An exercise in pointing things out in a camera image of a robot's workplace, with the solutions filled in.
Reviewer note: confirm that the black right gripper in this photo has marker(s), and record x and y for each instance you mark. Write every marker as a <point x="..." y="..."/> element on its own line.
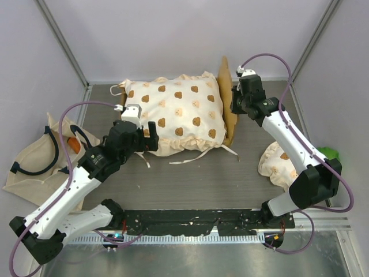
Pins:
<point x="236" y="92"/>

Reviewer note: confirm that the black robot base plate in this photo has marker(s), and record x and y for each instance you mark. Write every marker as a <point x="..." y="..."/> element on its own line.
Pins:
<point x="196" y="222"/>

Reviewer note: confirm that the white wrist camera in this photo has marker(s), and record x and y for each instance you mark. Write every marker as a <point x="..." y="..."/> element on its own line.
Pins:
<point x="130" y="113"/>
<point x="241" y="72"/>

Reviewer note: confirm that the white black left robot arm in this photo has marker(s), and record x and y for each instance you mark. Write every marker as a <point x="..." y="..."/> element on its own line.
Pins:
<point x="48" y="229"/>

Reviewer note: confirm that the wooden pet bed frame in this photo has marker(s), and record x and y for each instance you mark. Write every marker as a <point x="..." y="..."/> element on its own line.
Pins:
<point x="226" y="98"/>

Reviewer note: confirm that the white slotted cable duct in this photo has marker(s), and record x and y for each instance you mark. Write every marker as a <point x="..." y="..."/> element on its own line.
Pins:
<point x="212" y="238"/>

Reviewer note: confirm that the green toy cabbage leaf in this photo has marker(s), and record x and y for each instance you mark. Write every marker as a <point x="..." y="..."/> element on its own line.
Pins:
<point x="330" y="153"/>

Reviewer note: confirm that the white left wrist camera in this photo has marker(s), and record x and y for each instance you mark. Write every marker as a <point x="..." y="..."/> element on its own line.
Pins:
<point x="130" y="113"/>

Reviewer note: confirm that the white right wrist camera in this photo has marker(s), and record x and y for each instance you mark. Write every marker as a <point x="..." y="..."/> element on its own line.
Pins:
<point x="241" y="72"/>

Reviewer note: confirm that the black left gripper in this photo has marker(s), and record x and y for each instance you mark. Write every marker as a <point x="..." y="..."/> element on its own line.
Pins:
<point x="150" y="143"/>

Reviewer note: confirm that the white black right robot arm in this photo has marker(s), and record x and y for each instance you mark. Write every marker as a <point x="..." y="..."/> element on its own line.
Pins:
<point x="318" y="176"/>

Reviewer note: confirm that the orange toy carrot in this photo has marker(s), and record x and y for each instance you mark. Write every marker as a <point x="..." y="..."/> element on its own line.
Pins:
<point x="74" y="144"/>

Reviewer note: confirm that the beige canvas tote bag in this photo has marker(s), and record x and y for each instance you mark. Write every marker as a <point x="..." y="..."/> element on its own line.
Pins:
<point x="41" y="168"/>

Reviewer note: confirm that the small bear print pillow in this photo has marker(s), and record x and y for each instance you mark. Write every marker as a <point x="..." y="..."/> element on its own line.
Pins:
<point x="277" y="166"/>

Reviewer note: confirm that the bear print white cushion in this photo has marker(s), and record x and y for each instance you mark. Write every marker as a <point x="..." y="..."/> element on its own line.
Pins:
<point x="176" y="112"/>

